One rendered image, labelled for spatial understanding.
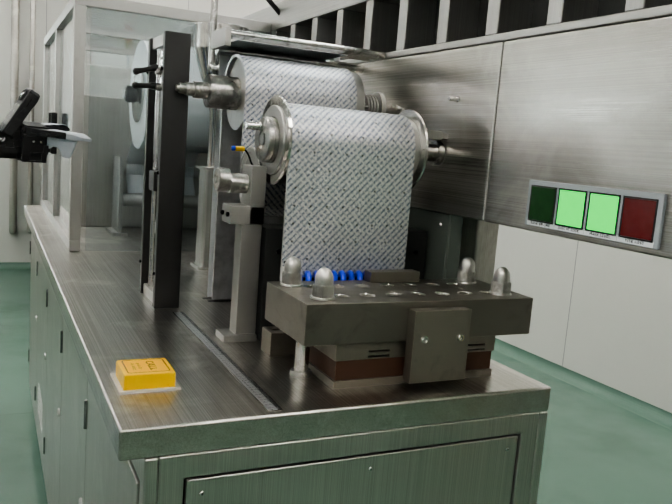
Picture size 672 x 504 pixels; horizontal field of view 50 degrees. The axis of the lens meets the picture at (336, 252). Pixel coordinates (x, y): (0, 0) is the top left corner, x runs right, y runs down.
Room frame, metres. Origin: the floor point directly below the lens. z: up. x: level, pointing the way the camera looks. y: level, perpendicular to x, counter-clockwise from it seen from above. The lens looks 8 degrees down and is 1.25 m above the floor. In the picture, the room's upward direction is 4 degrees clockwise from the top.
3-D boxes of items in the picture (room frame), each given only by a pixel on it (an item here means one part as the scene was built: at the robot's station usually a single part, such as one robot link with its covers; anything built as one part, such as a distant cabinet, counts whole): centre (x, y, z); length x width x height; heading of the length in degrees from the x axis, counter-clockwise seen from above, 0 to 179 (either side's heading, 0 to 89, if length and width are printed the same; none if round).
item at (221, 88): (1.43, 0.25, 1.33); 0.06 x 0.06 x 0.06; 26
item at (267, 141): (1.21, 0.13, 1.25); 0.07 x 0.02 x 0.07; 26
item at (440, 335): (1.05, -0.16, 0.96); 0.10 x 0.03 x 0.11; 116
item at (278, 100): (1.21, 0.12, 1.25); 0.15 x 0.01 x 0.15; 26
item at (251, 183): (1.23, 0.17, 1.05); 0.06 x 0.05 x 0.31; 116
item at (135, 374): (0.97, 0.25, 0.91); 0.07 x 0.07 x 0.02; 26
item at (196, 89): (1.40, 0.30, 1.33); 0.06 x 0.03 x 0.03; 116
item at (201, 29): (1.90, 0.34, 1.50); 0.14 x 0.14 x 0.06
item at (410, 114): (1.32, -0.11, 1.25); 0.15 x 0.01 x 0.15; 26
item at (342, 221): (1.21, -0.02, 1.11); 0.23 x 0.01 x 0.18; 116
